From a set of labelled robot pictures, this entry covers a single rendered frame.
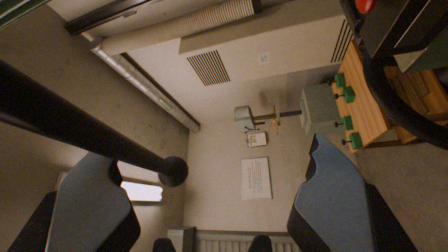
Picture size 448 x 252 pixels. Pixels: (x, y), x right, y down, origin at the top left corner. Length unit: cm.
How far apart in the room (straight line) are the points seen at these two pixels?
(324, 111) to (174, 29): 172
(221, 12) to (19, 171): 173
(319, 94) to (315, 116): 28
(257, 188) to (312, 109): 143
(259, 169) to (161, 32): 228
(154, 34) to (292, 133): 239
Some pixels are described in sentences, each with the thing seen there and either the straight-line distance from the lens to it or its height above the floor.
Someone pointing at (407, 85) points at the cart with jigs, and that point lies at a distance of 169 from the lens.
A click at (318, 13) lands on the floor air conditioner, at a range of 159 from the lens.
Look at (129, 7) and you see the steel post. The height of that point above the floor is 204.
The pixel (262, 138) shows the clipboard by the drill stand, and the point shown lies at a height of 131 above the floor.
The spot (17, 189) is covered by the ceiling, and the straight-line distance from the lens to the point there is 173.
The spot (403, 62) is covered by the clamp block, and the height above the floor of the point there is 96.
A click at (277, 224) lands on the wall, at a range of 292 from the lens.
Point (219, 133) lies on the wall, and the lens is 327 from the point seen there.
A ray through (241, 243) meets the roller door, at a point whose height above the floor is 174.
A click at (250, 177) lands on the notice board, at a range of 294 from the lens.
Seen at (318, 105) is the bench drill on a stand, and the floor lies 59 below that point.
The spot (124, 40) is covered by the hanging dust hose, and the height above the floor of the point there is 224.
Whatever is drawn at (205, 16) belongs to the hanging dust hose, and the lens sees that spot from 154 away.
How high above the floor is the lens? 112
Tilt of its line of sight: 15 degrees up
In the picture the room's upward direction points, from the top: 97 degrees counter-clockwise
